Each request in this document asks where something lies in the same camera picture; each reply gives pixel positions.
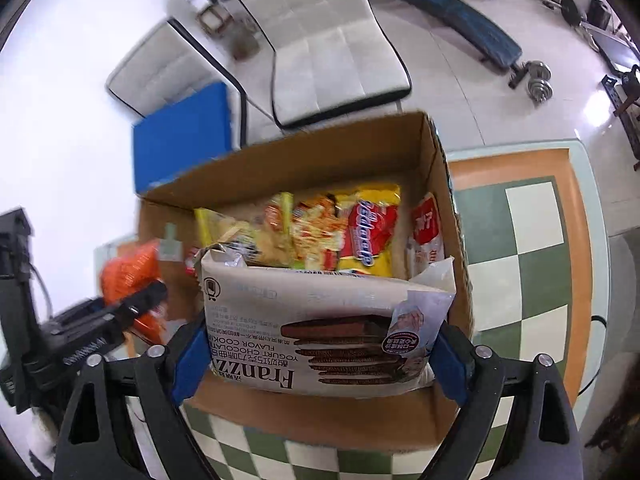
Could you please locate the large white padded chair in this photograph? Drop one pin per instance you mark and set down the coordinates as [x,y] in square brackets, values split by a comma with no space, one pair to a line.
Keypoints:
[325,55]

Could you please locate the blue flat pad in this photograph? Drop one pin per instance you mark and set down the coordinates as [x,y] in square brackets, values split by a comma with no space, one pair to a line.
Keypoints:
[185,135]

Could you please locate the white chocolate cookie packet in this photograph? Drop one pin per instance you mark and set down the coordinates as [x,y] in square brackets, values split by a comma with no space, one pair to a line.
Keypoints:
[310,305]

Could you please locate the small white padded chair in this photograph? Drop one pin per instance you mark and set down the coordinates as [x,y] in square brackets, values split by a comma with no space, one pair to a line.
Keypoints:
[160,65]

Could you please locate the pale yellow snack packet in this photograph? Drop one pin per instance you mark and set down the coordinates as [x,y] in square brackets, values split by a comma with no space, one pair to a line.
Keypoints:
[225,232]

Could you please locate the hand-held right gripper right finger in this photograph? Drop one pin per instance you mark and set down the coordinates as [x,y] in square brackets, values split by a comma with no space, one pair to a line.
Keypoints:
[452,370]

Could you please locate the bright orange snack bag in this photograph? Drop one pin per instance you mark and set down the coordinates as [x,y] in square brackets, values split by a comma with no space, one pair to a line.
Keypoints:
[130,270]

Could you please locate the chrome dumbbell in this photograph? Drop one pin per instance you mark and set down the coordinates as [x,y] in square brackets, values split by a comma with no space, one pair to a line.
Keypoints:
[536,69]
[541,91]

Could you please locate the black metal stand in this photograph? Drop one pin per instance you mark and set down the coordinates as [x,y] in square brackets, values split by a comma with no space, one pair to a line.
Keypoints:
[625,100]

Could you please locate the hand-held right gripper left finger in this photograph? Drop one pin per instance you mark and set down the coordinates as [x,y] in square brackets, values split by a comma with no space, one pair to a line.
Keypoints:
[192,365]

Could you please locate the brown square frame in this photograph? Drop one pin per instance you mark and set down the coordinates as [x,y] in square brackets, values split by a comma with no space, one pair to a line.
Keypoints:
[214,19]

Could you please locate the flat screen monitor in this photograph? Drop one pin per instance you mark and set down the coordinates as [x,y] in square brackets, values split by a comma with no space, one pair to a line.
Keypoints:
[617,50]

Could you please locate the dark blue sit-up bench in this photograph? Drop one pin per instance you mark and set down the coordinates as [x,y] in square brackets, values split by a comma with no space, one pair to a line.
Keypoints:
[465,20]

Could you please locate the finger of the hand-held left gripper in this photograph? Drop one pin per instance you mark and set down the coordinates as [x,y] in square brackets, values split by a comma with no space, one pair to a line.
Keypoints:
[145,302]

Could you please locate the yellow red snack packet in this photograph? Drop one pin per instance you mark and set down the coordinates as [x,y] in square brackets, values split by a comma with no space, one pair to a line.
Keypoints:
[370,240]

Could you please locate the brown cardboard box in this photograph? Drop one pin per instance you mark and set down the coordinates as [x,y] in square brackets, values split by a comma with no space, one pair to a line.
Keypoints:
[300,165]

